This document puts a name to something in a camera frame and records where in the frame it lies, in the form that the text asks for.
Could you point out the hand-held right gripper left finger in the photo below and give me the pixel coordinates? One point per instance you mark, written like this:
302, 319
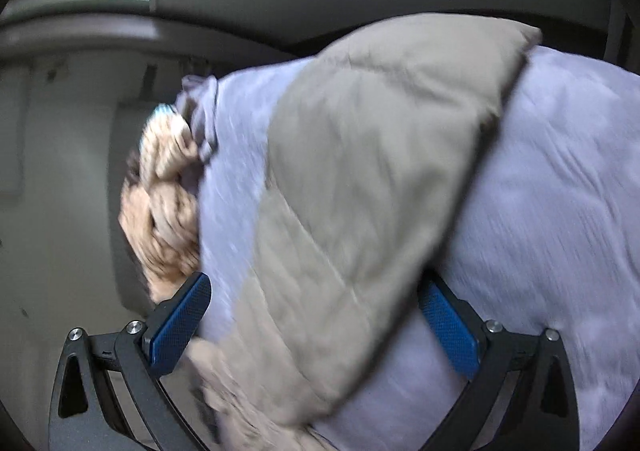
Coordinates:
180, 321

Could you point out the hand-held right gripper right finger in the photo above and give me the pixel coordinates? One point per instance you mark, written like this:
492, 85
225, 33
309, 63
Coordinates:
447, 326

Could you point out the beige puffer jacket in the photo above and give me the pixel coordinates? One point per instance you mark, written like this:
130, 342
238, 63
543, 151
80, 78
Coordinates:
370, 156

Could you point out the tan knitted cloth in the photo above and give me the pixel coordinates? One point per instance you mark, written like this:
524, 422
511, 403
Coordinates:
165, 221

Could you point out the lavender plush blanket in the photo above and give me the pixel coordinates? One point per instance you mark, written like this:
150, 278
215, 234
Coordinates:
550, 211

